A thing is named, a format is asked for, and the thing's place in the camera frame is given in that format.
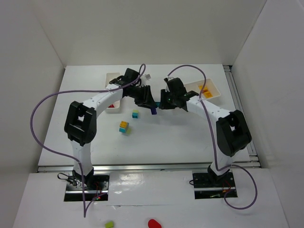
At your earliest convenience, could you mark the yellow butterfly lego brick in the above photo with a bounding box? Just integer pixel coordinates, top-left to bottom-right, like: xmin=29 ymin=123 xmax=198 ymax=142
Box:
xmin=198 ymin=85 xmax=208 ymax=93

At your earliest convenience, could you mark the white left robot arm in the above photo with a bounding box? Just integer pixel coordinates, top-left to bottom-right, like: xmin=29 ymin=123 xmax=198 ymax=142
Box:
xmin=64 ymin=65 xmax=157 ymax=186

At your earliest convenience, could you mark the red piece on front ledge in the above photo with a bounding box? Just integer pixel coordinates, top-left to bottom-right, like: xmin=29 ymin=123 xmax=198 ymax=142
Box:
xmin=148 ymin=219 xmax=162 ymax=228

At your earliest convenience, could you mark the white sorting tray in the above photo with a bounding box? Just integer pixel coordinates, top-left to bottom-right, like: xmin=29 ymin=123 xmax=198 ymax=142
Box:
xmin=104 ymin=72 xmax=122 ymax=114
xmin=184 ymin=78 xmax=221 ymax=100

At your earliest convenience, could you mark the purple lego brick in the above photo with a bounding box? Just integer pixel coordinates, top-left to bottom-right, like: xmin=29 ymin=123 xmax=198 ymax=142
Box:
xmin=150 ymin=106 xmax=157 ymax=115

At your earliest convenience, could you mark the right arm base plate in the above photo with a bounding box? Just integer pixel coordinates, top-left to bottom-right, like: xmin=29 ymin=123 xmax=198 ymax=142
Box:
xmin=189 ymin=172 xmax=238 ymax=200

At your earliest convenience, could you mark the white right sorting tray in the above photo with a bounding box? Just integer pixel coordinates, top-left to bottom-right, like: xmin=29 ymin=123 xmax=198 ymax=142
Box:
xmin=184 ymin=78 xmax=221 ymax=100

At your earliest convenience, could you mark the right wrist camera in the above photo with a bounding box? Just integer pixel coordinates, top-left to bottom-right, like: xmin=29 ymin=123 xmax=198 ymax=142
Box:
xmin=164 ymin=76 xmax=174 ymax=83

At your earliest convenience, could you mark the teal and lime lego stack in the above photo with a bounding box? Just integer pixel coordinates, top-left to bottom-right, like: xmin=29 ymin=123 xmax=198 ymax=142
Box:
xmin=132 ymin=110 xmax=139 ymax=119

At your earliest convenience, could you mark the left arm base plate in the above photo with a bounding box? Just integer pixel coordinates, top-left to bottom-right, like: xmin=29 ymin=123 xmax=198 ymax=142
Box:
xmin=57 ymin=173 xmax=110 ymax=202

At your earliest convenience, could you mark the aluminium front rail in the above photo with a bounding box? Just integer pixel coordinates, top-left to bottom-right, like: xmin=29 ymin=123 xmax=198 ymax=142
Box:
xmin=37 ymin=161 xmax=261 ymax=173

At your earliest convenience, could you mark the teal lime yellow lego cluster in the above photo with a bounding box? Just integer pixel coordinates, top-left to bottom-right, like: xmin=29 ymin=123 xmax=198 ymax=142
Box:
xmin=119 ymin=121 xmax=132 ymax=135

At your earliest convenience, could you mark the aluminium side rail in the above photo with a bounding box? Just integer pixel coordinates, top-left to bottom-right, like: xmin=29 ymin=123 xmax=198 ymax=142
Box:
xmin=223 ymin=65 xmax=259 ymax=162

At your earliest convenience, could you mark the lime lego on front ledge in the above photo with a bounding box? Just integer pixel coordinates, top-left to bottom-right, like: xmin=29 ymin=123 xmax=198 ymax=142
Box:
xmin=104 ymin=221 xmax=114 ymax=228

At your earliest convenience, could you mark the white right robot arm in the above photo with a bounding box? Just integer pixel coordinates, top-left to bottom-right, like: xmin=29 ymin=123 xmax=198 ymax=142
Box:
xmin=159 ymin=78 xmax=252 ymax=184

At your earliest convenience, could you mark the white left sorting tray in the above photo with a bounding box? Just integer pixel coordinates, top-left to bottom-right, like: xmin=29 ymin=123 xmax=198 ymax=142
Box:
xmin=104 ymin=72 xmax=122 ymax=114

